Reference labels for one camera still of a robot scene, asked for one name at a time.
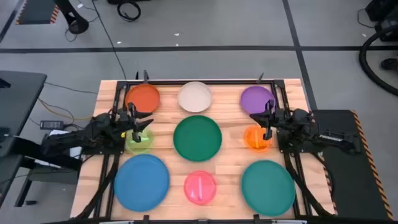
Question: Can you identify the large blue plastic plate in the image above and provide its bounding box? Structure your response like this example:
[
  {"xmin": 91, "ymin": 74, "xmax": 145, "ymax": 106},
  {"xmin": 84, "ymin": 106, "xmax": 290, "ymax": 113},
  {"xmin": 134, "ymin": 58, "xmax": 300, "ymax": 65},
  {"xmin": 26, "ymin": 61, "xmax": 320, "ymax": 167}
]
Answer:
[{"xmin": 113, "ymin": 154, "xmax": 171, "ymax": 213}]

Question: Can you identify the large black hazard-striped mat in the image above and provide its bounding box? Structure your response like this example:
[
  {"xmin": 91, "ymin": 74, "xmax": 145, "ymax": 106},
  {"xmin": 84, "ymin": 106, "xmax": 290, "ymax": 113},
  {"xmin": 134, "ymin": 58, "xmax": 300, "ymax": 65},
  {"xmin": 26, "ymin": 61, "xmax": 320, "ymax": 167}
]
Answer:
[{"xmin": 310, "ymin": 109, "xmax": 394, "ymax": 221}]

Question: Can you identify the orange-red plastic plate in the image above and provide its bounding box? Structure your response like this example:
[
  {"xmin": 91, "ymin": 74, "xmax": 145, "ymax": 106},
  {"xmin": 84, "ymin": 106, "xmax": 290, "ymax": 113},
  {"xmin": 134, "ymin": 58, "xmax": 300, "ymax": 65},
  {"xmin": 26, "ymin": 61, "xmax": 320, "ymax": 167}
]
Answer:
[{"xmin": 124, "ymin": 83, "xmax": 161, "ymax": 113}]

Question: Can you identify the black desk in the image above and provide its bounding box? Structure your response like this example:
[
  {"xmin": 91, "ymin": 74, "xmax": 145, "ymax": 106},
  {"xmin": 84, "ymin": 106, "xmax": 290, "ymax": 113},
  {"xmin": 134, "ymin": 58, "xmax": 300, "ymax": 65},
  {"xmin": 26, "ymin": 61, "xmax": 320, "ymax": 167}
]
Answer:
[{"xmin": 0, "ymin": 70, "xmax": 47, "ymax": 206}]

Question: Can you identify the lime translucent small plate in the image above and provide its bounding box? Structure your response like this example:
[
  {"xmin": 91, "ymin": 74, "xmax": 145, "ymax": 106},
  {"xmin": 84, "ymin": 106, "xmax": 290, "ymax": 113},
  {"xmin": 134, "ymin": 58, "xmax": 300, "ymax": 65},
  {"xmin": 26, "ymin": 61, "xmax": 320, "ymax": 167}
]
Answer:
[{"xmin": 125, "ymin": 126, "xmax": 155, "ymax": 156}]

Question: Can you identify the long black floor cable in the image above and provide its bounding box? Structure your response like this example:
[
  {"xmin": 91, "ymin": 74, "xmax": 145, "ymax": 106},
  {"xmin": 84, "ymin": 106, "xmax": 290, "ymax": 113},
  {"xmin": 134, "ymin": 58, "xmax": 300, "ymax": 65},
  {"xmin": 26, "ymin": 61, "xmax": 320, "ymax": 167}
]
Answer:
[{"xmin": 91, "ymin": 0, "xmax": 127, "ymax": 80}]

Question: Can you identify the coiled black cable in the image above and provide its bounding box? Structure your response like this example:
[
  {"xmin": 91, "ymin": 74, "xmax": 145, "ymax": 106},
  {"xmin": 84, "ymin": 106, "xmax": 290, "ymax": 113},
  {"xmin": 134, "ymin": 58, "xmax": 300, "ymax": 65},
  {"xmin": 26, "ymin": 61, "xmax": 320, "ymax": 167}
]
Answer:
[{"xmin": 117, "ymin": 1, "xmax": 142, "ymax": 22}]

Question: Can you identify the black stand base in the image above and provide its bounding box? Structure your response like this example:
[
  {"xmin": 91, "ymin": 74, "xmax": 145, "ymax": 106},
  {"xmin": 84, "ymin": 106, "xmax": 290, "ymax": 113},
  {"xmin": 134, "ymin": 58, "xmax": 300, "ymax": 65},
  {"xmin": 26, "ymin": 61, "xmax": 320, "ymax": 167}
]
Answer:
[{"xmin": 54, "ymin": 0, "xmax": 90, "ymax": 35}]

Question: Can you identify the beige plastic plate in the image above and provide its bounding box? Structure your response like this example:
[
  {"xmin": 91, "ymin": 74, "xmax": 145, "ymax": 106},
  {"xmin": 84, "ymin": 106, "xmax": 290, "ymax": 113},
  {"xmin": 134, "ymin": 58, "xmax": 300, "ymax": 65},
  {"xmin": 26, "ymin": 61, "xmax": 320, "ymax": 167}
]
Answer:
[{"xmin": 177, "ymin": 81, "xmax": 213, "ymax": 113}]

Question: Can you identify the black cable bundle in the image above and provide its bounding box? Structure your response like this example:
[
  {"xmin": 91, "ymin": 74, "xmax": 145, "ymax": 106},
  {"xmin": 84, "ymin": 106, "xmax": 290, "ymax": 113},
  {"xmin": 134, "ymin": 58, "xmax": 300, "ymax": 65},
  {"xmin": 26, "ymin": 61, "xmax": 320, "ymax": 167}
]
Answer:
[
  {"xmin": 76, "ymin": 154, "xmax": 121, "ymax": 220},
  {"xmin": 285, "ymin": 154, "xmax": 330, "ymax": 217}
]

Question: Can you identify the thick black hose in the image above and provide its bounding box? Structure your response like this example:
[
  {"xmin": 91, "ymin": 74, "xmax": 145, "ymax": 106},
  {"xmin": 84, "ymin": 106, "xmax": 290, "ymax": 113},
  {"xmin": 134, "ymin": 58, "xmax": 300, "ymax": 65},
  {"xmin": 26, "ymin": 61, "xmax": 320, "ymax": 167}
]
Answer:
[{"xmin": 359, "ymin": 24, "xmax": 398, "ymax": 97}]

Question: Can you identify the pink translucent small plate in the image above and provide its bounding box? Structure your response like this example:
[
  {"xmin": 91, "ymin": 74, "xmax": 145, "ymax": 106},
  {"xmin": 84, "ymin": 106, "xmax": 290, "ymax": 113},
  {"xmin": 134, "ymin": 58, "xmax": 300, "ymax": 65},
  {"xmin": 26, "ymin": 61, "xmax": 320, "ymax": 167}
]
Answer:
[{"xmin": 183, "ymin": 170, "xmax": 218, "ymax": 205}]

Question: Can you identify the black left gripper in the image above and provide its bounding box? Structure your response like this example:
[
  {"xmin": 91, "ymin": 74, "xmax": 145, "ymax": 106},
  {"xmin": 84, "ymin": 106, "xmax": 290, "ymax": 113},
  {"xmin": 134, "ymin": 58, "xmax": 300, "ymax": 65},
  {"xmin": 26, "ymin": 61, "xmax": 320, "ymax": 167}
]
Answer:
[{"xmin": 116, "ymin": 103, "xmax": 155, "ymax": 142}]

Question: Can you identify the dark green plastic plate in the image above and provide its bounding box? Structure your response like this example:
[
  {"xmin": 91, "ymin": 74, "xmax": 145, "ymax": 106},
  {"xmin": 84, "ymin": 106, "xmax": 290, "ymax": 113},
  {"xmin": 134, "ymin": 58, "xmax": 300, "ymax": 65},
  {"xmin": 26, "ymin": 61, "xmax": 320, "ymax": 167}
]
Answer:
[{"xmin": 172, "ymin": 114, "xmax": 223, "ymax": 162}]

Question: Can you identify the black aluminium table frame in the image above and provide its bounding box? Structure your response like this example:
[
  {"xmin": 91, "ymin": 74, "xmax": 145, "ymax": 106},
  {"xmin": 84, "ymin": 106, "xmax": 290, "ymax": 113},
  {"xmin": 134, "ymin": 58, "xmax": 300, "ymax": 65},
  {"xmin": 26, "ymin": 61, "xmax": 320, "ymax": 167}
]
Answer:
[{"xmin": 93, "ymin": 79, "xmax": 312, "ymax": 224}]

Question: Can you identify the orange translucent small plate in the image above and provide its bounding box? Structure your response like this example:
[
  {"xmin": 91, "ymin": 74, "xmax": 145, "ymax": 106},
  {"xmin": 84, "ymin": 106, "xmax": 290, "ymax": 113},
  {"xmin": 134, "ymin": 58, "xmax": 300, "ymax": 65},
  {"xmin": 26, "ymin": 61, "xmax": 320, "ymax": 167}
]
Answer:
[{"xmin": 243, "ymin": 124, "xmax": 274, "ymax": 152}]

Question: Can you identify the large teal plastic plate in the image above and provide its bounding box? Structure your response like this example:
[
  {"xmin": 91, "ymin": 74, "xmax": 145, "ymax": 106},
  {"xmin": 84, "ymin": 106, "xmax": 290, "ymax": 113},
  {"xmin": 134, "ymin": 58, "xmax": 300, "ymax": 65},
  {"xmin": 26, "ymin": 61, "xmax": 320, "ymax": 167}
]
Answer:
[{"xmin": 241, "ymin": 159, "xmax": 297, "ymax": 217}]

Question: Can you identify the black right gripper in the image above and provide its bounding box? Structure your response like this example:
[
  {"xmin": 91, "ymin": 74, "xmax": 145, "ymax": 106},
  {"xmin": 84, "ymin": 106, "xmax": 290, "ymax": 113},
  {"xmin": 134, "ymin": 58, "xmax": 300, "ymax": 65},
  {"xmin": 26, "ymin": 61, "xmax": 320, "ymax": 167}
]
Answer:
[{"xmin": 249, "ymin": 100, "xmax": 292, "ymax": 141}]

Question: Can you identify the small black hazard-striped mat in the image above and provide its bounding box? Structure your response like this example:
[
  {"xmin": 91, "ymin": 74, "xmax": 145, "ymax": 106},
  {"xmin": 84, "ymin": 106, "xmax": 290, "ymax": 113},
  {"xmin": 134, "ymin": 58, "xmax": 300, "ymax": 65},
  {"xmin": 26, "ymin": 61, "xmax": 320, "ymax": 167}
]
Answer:
[{"xmin": 14, "ymin": 0, "xmax": 60, "ymax": 25}]

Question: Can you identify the person's shoe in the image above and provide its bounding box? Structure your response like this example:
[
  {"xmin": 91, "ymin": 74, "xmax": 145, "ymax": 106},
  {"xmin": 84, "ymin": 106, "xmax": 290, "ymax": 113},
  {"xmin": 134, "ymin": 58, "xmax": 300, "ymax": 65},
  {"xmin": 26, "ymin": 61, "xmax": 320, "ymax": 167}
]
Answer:
[{"xmin": 381, "ymin": 57, "xmax": 398, "ymax": 71}]

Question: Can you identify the thin black floor cable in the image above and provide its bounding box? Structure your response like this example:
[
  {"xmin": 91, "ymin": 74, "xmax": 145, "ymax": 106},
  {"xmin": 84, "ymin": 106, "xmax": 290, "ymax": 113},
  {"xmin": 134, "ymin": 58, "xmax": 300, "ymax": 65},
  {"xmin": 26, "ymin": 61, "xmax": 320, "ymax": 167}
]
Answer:
[{"xmin": 43, "ymin": 82, "xmax": 99, "ymax": 95}]

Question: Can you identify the yellow floor cable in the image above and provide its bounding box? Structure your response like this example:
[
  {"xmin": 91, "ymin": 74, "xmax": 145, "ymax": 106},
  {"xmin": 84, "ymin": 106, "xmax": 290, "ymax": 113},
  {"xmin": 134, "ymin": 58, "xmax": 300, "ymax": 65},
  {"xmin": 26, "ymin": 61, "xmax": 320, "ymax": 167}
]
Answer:
[{"xmin": 39, "ymin": 98, "xmax": 94, "ymax": 121}]

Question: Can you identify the purple plastic plate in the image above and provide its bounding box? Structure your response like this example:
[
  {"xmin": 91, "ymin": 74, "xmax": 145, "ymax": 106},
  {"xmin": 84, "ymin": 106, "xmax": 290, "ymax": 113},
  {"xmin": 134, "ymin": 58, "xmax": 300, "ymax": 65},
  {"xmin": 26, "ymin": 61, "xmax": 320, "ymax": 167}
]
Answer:
[{"xmin": 239, "ymin": 85, "xmax": 277, "ymax": 115}]

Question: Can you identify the black metal beam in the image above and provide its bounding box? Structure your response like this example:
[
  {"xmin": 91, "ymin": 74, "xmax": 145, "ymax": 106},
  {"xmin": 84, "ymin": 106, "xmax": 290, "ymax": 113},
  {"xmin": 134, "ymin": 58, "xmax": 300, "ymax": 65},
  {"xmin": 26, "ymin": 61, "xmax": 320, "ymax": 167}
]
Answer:
[{"xmin": 11, "ymin": 136, "xmax": 83, "ymax": 171}]

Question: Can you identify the black equipment case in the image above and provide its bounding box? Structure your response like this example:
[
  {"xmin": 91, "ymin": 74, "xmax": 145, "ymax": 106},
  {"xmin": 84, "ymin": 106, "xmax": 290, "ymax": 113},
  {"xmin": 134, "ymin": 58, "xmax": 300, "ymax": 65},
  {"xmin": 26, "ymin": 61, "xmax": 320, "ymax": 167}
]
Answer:
[{"xmin": 365, "ymin": 0, "xmax": 398, "ymax": 43}]

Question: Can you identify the black power adapter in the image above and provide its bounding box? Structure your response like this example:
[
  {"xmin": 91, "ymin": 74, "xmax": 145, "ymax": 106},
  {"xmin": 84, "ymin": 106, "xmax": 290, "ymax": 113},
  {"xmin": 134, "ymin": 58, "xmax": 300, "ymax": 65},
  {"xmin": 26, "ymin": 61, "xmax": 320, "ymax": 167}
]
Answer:
[{"xmin": 39, "ymin": 120, "xmax": 65, "ymax": 130}]

